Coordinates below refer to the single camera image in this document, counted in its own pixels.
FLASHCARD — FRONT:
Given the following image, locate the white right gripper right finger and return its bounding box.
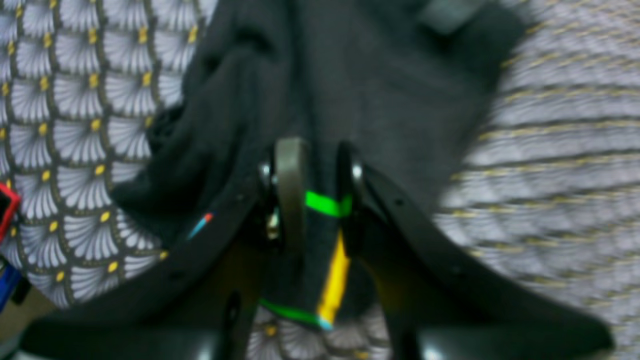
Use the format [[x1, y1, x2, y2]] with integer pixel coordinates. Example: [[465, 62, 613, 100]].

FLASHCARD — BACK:
[[337, 141, 615, 360]]

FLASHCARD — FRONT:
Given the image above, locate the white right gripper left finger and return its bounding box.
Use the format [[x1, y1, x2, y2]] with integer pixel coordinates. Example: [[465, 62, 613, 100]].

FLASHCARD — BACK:
[[20, 137, 309, 360]]

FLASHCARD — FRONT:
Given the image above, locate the dark grey T-shirt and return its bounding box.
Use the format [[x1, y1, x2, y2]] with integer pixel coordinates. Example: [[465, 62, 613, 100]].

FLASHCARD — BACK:
[[112, 0, 527, 330]]

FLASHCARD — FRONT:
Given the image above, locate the fan-patterned table cloth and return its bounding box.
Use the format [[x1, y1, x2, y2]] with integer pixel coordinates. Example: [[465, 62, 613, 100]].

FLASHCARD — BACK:
[[1, 0, 639, 360]]

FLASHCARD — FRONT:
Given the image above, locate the red black table clamp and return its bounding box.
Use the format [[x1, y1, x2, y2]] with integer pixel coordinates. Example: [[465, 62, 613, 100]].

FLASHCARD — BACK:
[[0, 183, 21, 243]]

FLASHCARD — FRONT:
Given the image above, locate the blue handled clamp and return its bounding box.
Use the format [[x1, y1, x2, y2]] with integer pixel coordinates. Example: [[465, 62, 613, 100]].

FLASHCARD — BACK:
[[0, 264, 23, 313]]

